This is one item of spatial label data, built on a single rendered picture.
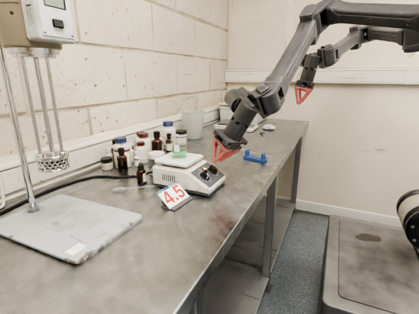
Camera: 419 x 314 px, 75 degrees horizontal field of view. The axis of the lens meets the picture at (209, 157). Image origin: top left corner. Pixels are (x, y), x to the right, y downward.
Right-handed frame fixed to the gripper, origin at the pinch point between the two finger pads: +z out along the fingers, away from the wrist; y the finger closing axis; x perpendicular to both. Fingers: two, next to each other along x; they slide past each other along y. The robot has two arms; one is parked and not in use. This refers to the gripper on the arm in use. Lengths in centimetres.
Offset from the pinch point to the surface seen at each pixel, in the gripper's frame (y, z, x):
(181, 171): 10.1, 5.8, -2.3
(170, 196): 16.6, 9.3, 3.5
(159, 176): 12.3, 12.1, -7.4
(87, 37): 18, -6, -64
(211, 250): 24.2, 1.8, 24.9
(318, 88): -140, -22, -43
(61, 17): 44, -22, -18
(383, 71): -145, -51, -15
